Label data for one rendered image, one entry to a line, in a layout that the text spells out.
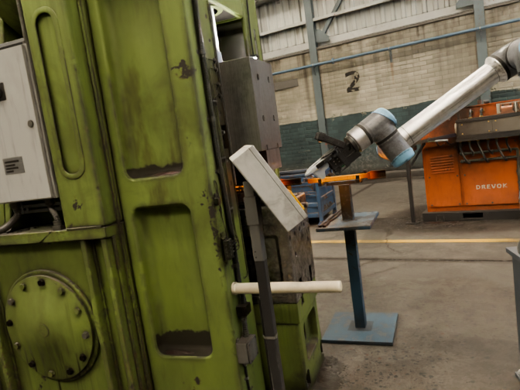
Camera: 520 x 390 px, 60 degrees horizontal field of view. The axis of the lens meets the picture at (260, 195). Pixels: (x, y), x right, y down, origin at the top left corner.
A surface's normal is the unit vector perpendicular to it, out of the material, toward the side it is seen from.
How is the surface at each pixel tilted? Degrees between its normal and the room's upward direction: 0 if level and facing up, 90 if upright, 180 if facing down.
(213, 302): 90
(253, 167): 90
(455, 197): 90
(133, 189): 90
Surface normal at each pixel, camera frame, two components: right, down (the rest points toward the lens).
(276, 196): 0.10, 0.11
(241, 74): -0.33, 0.16
